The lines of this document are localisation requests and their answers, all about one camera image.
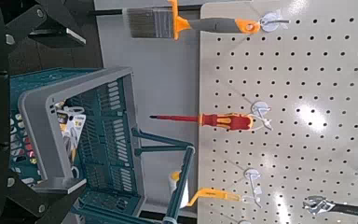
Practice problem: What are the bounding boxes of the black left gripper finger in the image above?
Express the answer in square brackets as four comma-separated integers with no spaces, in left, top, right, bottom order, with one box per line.
[0,176,88,224]
[0,0,87,49]

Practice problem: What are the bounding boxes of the black adjustable wrench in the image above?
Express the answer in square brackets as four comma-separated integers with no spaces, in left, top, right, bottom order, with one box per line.
[302,195,358,220]

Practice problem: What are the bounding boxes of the teal plastic crate grey rim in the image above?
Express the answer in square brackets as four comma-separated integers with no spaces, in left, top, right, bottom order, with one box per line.
[8,66,169,224]

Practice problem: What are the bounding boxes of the white partition panel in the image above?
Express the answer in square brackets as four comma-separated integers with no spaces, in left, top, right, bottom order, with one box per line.
[92,0,201,218]

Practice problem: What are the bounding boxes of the red yellow screwdriver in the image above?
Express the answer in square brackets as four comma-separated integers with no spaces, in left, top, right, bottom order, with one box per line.
[148,112,255,132]

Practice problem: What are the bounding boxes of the white perforated pegboard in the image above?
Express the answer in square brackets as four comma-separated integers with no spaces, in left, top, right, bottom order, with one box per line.
[198,0,358,224]

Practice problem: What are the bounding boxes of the teal crate carry handle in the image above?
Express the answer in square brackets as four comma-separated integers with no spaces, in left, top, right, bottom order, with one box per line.
[131,126,197,224]

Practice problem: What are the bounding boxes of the yellow handled putty scraper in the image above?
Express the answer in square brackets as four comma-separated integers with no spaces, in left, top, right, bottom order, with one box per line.
[122,0,262,41]

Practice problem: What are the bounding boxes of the yellow handled white paint roller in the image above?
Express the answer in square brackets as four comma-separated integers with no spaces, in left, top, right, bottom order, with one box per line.
[167,170,241,210]

